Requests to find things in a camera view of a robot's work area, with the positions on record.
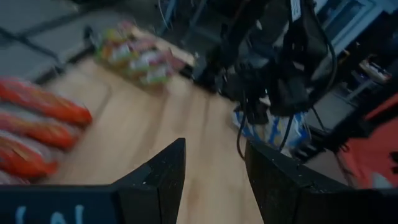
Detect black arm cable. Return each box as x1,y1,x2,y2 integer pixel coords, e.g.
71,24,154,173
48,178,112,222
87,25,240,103
310,29,339,96

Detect black table clamp bracket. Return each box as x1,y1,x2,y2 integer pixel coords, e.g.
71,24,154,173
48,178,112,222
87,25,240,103
291,126,328,163

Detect white window frame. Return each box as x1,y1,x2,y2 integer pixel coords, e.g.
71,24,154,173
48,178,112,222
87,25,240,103
313,0,384,54

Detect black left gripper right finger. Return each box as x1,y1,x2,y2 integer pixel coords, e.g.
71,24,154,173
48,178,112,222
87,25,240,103
244,141,398,224

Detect white background shelf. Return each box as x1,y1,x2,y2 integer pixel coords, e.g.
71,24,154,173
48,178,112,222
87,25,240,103
356,58,393,84

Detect blue and yellow snack packets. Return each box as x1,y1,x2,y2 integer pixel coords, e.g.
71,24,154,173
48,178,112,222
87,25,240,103
231,105,312,158

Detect blue Maruchan noodle packet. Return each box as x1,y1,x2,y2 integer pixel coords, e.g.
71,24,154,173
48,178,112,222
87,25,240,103
290,111,312,150
261,114,292,147

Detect orange red cloth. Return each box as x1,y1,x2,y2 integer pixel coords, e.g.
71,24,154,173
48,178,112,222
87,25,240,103
338,92,398,190

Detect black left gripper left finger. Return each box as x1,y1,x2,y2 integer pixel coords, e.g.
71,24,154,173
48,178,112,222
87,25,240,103
0,138,187,224

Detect clear plastic bin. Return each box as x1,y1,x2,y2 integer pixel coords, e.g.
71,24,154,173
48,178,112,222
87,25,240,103
0,73,113,186

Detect black hanging cable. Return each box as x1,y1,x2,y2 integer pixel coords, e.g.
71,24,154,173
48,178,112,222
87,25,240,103
235,91,248,160
278,114,295,152

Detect pile of red-green packets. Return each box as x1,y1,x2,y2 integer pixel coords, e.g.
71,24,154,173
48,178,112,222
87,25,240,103
95,21,188,93

